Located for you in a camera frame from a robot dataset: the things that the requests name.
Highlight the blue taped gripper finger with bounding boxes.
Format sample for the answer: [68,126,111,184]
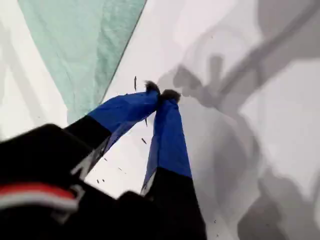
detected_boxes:
[140,88,209,240]
[62,80,161,156]

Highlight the pale green t-shirt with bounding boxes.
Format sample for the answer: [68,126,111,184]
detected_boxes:
[16,0,149,124]

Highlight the red white servo wire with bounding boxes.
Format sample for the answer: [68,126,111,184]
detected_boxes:
[0,183,79,211]

